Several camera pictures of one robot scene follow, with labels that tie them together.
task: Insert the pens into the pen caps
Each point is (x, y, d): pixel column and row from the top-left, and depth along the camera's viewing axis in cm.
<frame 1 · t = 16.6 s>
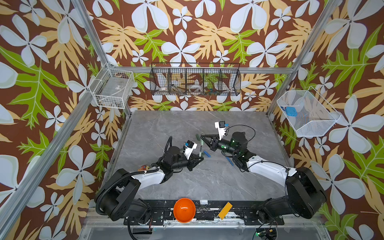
left hand: (201, 156, 81), fingers closed
right hand: (201, 138, 75), fingers closed
blue pen cap: (208, 154, 98), point 2 cm above the table

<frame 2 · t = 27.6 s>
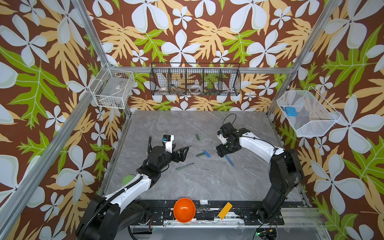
left hand: (181, 144, 81), fingers open
right hand: (222, 151, 91), fingers open
dark green pen lower: (184, 166, 94), on the table
the other named things where they were.

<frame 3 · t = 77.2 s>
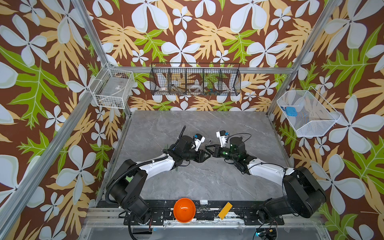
left hand: (208, 153, 83), fingers open
right hand: (204, 148, 82), fingers closed
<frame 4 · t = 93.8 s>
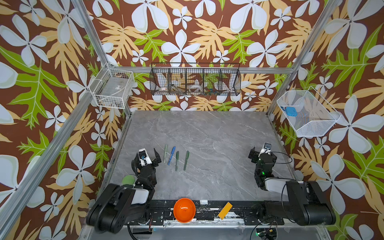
left hand: (145, 150, 84), fingers open
right hand: (260, 149, 89), fingers open
light green pen: (164, 156, 98), on the table
blue pen: (170, 159, 97), on the table
dark green pen upper: (185, 162, 95), on the table
